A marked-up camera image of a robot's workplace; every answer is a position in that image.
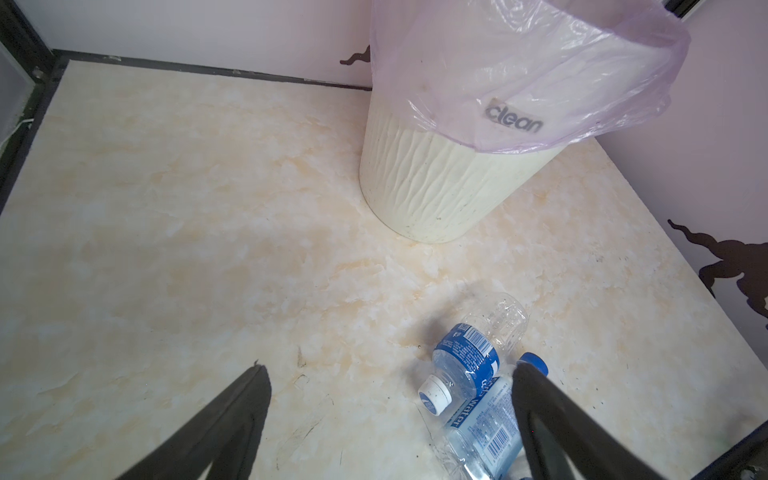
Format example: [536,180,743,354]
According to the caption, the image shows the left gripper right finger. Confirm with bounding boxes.
[511,362,660,479]

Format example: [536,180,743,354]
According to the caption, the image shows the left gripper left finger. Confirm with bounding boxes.
[120,363,272,479]

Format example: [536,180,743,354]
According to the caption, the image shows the clear bottle blue cap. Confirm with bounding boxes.
[419,356,523,479]

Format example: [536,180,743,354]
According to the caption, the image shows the blue label bottle white cap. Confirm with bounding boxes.
[418,292,529,417]

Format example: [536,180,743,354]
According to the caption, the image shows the cream ribbed trash bin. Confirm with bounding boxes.
[359,93,564,244]

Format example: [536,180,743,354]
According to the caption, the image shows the pink plastic bin liner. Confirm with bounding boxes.
[370,1,691,154]

